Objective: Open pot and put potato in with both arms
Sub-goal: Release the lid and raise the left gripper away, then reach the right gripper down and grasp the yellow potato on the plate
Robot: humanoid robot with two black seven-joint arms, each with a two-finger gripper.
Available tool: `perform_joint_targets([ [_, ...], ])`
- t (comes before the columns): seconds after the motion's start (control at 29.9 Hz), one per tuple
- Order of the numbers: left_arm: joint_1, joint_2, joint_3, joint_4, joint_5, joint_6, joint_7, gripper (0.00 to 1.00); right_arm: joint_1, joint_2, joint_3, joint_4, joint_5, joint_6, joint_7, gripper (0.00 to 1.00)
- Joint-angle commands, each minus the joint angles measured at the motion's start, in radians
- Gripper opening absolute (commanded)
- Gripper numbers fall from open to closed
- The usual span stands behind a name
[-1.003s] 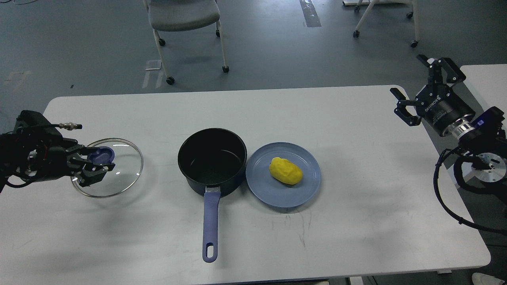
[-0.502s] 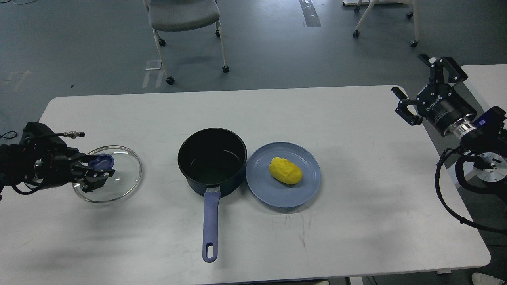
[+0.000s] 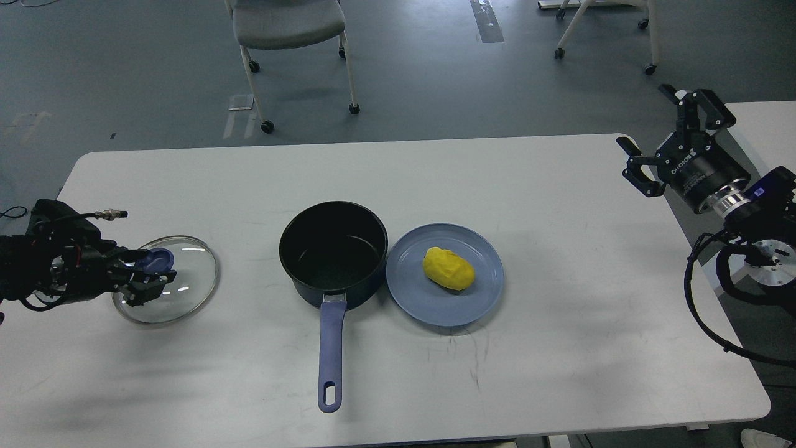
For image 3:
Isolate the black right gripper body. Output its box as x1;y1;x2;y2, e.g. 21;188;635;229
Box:
655;131;751;213

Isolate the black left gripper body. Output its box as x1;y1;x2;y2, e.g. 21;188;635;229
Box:
49;240;132;298

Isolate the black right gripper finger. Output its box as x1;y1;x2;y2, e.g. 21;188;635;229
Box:
616;137;665;198
659;84;736;145

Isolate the glass lid with blue knob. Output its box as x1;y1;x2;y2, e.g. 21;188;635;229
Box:
112;235;221;326

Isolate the yellow potato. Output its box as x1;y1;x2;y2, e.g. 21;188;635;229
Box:
422;246;476;291

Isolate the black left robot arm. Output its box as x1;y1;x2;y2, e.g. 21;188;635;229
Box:
1;199;177;312

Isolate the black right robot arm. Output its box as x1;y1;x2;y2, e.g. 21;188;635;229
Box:
615;84;795;368

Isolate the white side table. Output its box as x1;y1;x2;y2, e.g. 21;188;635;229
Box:
726;100;795;184

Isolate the white chair base with casters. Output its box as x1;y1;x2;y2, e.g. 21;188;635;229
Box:
535;1;660;77

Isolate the blue plate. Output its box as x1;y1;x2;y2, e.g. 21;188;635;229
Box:
386;223;505;328

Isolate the grey office chair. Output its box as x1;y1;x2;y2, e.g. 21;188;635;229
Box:
224;1;361;135

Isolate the white shoe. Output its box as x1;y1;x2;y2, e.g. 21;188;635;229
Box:
740;429;795;448

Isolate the dark blue saucepan with handle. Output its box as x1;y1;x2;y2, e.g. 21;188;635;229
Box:
279;201;389;413

